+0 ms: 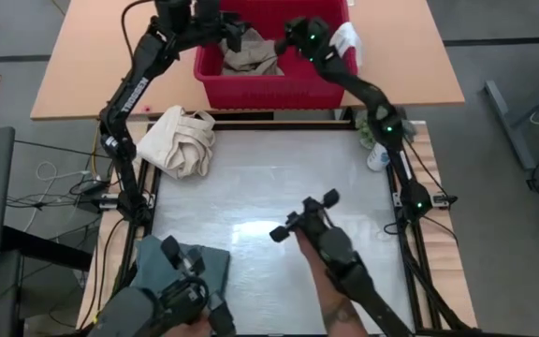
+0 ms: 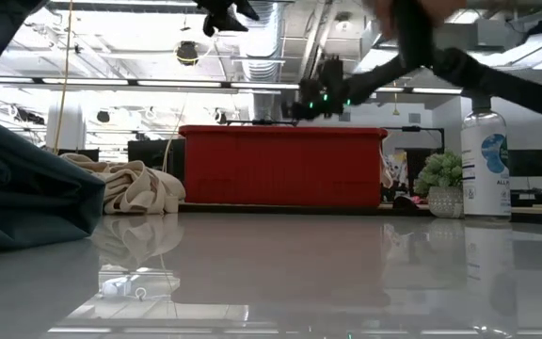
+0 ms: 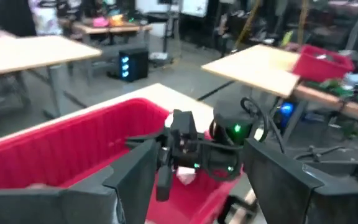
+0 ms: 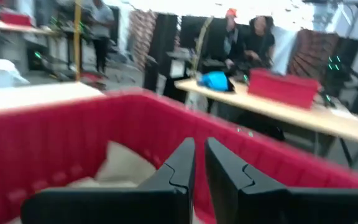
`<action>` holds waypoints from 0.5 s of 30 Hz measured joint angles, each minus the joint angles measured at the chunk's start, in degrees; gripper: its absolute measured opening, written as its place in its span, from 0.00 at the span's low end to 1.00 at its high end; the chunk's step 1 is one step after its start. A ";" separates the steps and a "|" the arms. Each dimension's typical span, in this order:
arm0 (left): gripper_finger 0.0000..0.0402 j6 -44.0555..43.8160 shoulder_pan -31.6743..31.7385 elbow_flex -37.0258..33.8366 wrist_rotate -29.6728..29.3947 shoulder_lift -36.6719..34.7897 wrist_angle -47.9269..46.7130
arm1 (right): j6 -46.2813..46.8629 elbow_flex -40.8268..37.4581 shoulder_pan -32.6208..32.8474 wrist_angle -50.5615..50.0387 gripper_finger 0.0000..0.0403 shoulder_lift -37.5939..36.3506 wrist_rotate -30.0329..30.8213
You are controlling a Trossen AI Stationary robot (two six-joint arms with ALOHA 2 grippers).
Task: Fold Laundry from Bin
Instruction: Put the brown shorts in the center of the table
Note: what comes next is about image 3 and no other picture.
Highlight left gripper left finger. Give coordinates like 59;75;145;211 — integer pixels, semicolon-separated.
0;138;162;224

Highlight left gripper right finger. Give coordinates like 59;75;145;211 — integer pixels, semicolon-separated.
242;138;358;224

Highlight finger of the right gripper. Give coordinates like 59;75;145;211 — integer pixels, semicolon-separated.
155;164;174;202

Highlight small white cloth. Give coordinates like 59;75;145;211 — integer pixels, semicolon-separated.
175;166;198;187

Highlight red plastic laundry bin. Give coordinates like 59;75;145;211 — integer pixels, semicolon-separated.
0;98;245;224

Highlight small red plastic bin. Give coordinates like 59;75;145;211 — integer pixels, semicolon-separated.
291;44;356;84

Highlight tan wooden desk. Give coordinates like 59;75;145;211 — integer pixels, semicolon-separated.
0;82;216;147

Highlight blue glowing device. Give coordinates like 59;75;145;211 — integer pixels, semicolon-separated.
278;101;295;122

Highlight tan wooden table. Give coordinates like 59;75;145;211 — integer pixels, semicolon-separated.
200;44;301;144
71;22;154;50
0;35;103;119

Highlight cluttered wooden workbench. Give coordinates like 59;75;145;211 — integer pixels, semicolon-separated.
292;77;358;147

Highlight black computer tower blue lights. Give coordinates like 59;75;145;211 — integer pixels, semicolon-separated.
117;47;150;83

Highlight white board panel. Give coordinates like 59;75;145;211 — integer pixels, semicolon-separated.
180;0;210;18

